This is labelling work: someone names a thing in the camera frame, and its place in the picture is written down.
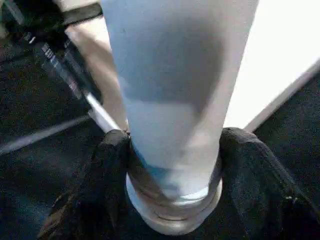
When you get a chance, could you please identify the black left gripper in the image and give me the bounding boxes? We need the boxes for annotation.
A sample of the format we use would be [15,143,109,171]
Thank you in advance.
[9,16,104,106]

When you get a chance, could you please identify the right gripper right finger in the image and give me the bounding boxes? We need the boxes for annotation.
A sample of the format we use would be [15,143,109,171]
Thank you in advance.
[219,127,320,240]

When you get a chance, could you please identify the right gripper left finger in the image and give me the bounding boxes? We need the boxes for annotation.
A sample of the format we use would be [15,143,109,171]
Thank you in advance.
[36,128,133,240]

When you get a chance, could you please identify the white plastic table leg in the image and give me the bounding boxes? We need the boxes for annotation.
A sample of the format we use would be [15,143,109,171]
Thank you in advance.
[100,0,259,201]

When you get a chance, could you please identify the white plastic table top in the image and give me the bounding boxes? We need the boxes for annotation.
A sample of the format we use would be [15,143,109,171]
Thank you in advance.
[63,0,320,230]

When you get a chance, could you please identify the black work mat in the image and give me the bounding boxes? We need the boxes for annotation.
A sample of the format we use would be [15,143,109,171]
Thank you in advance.
[0,0,320,240]

